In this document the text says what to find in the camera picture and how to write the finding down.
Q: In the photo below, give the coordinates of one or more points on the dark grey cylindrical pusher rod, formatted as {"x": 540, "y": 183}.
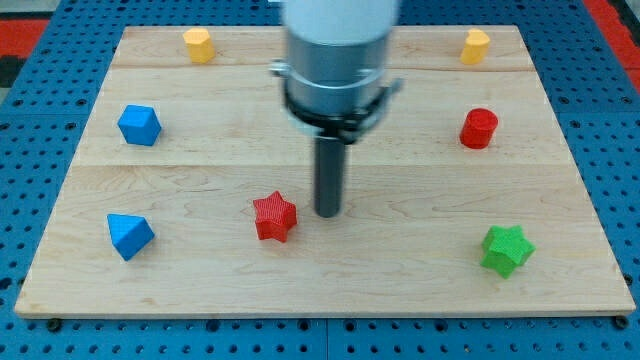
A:
{"x": 329, "y": 165}

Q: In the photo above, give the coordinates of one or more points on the red star block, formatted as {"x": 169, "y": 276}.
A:
{"x": 274, "y": 217}

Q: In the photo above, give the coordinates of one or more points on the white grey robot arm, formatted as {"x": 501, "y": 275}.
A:
{"x": 332, "y": 72}

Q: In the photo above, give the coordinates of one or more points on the green star block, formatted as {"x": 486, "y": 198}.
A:
{"x": 505, "y": 249}

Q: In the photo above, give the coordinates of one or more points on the wooden board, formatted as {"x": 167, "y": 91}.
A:
{"x": 417, "y": 203}

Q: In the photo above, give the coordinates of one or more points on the red cylinder block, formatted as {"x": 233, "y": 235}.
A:
{"x": 478, "y": 128}

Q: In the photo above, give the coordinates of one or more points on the yellow hexagon block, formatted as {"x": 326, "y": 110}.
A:
{"x": 199, "y": 45}

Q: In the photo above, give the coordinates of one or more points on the yellow heart block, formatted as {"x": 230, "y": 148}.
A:
{"x": 476, "y": 47}

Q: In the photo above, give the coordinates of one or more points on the blue cube block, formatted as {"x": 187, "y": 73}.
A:
{"x": 139, "y": 125}

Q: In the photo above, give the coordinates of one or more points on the blue triangular block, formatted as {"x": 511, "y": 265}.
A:
{"x": 129, "y": 234}

